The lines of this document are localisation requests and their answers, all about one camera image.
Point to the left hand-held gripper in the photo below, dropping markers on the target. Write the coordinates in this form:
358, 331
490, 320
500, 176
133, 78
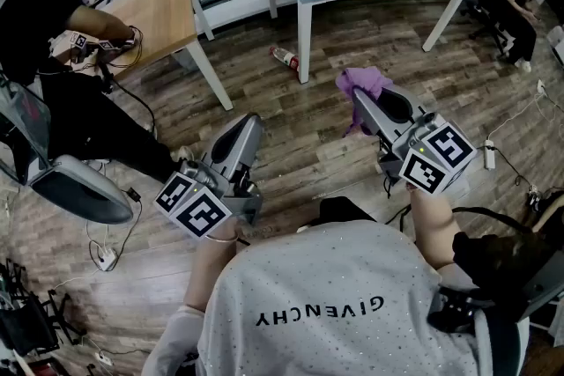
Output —
200, 211

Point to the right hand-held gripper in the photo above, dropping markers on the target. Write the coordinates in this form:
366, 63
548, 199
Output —
436, 163

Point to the purple cloth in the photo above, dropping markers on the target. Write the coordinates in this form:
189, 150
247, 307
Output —
361, 79

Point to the person's left forearm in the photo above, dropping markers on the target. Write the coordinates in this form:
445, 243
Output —
207, 273

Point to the black shoulder pack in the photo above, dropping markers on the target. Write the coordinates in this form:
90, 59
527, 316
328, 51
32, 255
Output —
493, 260

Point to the person's right forearm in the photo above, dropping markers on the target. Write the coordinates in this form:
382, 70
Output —
429, 229

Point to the white power strip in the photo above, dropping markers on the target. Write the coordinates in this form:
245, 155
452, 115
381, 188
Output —
489, 154
104, 359
106, 260

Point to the clear plastic bottle red label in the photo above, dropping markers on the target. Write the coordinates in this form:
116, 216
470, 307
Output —
285, 57

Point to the person's black trousers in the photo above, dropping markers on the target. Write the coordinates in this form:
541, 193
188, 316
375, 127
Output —
343, 209

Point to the black office chair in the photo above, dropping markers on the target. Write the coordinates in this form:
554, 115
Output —
484, 19

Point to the grey office chair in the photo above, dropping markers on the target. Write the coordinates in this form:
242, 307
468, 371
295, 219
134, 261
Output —
88, 193

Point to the white plug adapter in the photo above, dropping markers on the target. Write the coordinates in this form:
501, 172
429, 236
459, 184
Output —
541, 86

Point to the wooden table white legs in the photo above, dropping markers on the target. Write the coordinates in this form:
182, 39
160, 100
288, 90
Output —
154, 13

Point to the grey device box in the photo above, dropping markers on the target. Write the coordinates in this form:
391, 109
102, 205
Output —
546, 286

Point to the black folding stand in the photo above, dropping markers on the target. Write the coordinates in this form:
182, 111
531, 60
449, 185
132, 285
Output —
26, 321

